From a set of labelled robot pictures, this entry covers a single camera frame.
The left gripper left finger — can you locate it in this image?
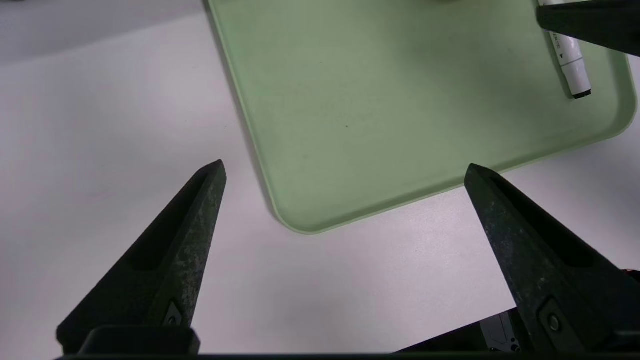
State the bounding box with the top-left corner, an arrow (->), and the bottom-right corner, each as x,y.
56,160 -> 227,353

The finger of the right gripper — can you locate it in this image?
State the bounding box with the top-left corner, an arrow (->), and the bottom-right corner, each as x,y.
536,0 -> 640,57

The light green plastic tray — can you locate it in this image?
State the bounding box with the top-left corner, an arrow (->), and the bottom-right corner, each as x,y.
202,0 -> 638,235

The white marker pen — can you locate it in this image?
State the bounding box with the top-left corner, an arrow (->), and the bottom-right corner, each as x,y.
540,0 -> 592,99

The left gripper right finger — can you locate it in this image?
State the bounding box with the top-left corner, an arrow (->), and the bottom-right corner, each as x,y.
464,163 -> 640,352

